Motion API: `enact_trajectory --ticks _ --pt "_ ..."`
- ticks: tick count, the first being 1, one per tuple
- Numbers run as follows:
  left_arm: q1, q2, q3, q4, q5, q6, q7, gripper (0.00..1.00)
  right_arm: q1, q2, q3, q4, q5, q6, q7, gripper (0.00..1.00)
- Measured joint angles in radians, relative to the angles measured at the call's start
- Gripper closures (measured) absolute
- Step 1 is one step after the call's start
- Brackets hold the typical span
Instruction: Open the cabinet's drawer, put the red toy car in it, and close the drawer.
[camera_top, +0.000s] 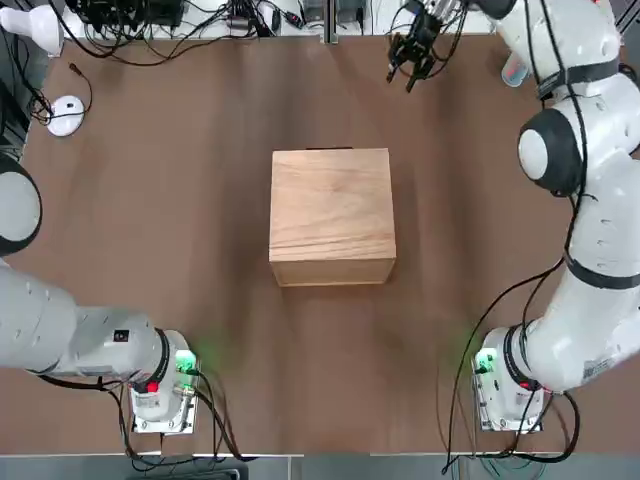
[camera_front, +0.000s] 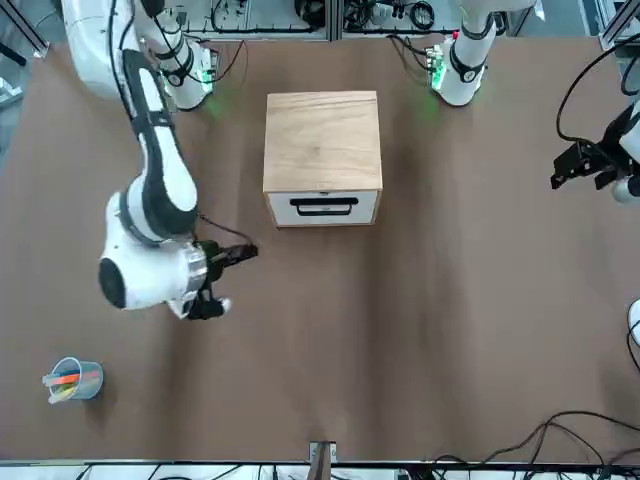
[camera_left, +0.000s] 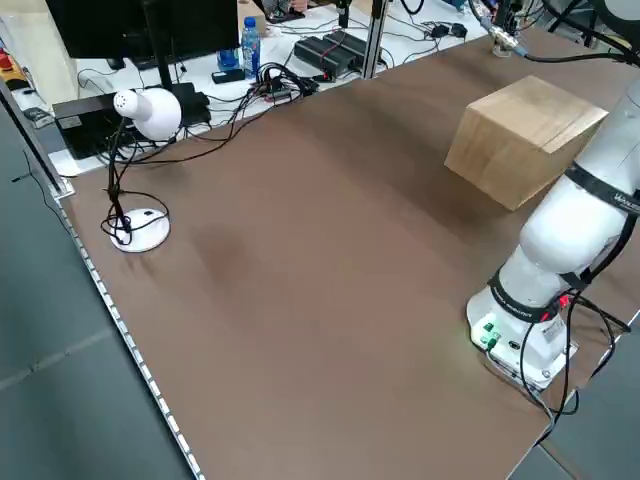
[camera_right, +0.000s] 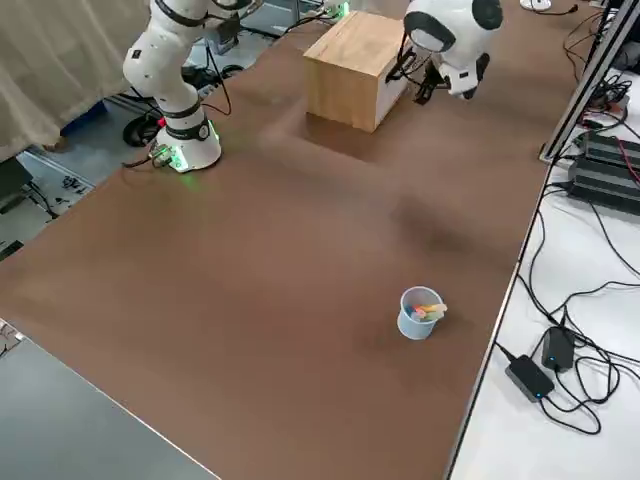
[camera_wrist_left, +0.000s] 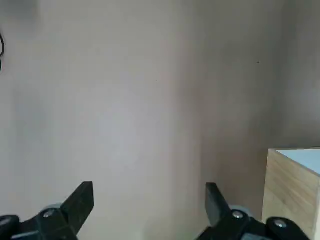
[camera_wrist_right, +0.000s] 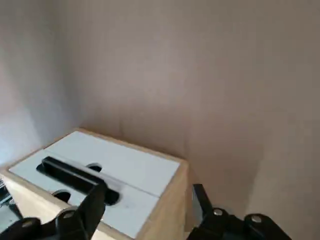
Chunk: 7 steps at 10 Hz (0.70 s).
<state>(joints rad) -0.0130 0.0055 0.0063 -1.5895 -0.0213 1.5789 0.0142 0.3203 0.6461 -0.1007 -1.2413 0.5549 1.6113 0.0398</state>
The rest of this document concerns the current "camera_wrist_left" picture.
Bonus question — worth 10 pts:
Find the wooden cabinet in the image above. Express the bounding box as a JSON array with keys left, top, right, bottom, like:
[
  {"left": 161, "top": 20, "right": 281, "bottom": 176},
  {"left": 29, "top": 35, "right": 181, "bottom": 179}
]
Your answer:
[{"left": 261, "top": 147, "right": 320, "bottom": 240}]

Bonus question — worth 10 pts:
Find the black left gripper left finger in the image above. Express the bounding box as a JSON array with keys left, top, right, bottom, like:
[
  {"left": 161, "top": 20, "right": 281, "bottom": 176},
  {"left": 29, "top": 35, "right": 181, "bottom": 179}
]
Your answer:
[{"left": 0, "top": 181, "right": 95, "bottom": 240}]

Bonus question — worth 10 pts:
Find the black cable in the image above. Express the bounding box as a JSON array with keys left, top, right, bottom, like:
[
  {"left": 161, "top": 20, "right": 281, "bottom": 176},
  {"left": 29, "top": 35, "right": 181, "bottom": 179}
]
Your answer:
[{"left": 0, "top": 32, "right": 6, "bottom": 73}]

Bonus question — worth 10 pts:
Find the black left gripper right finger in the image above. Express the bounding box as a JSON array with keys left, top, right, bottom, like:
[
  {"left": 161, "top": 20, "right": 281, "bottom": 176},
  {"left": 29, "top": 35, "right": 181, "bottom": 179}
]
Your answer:
[{"left": 197, "top": 182, "right": 308, "bottom": 240}]

